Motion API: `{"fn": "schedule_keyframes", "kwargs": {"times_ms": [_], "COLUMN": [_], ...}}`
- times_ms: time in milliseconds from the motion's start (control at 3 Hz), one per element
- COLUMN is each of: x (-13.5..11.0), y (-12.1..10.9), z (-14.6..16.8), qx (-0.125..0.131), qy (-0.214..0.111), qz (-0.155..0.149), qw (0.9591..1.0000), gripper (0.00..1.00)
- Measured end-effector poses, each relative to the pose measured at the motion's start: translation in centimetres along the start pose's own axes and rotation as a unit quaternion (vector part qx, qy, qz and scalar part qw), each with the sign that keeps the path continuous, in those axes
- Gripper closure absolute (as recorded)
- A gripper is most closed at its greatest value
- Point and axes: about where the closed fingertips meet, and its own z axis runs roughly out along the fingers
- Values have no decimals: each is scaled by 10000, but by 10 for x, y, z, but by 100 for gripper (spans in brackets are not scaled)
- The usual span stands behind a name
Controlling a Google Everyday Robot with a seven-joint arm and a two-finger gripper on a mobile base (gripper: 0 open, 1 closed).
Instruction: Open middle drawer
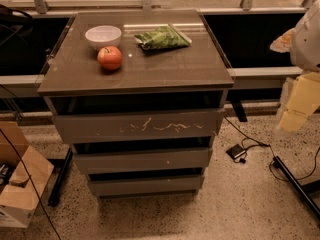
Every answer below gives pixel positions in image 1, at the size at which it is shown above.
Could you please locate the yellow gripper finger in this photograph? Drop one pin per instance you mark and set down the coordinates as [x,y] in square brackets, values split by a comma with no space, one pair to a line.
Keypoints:
[300,98]
[283,43]

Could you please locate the grey drawer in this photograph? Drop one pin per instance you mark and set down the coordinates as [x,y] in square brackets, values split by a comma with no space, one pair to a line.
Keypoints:
[95,128]
[149,160]
[146,186]

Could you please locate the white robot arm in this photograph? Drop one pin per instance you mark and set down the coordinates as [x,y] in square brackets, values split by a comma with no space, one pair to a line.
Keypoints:
[305,43]

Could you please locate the grey top drawer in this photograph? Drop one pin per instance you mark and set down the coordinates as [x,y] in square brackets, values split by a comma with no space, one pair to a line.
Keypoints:
[95,128]

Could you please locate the grey drawer cabinet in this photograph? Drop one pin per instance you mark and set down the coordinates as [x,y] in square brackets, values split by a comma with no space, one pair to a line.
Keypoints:
[180,79]

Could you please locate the grey bottom drawer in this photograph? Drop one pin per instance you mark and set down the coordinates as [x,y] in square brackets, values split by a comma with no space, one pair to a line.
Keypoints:
[146,186]

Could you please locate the black stand leg right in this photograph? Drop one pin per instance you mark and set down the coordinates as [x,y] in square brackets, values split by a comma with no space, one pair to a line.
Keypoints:
[297,186]

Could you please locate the black stand leg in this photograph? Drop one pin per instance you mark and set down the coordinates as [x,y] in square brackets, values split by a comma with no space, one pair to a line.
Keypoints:
[61,166]
[297,186]

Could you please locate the black power adapter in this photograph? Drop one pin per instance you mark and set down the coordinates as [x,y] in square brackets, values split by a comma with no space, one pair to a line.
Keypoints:
[236,151]

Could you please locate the green snack bag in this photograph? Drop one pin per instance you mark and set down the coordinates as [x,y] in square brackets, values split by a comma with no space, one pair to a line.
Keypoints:
[163,37]

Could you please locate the red apple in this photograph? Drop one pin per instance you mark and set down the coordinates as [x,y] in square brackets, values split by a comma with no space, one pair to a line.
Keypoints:
[110,58]

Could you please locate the white bowl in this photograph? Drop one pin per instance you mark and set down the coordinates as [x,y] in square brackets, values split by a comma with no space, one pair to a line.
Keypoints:
[102,36]

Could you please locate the metal window railing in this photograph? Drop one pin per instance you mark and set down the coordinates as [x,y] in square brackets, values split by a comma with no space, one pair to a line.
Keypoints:
[160,0]

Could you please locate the black stand leg left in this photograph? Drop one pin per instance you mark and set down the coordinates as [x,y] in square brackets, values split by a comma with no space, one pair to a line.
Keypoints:
[61,166]

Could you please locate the black bag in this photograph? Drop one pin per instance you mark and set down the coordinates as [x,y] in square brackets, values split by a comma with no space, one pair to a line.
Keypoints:
[16,20]

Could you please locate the cardboard box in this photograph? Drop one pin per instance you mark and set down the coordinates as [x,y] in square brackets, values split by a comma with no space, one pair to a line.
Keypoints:
[31,171]

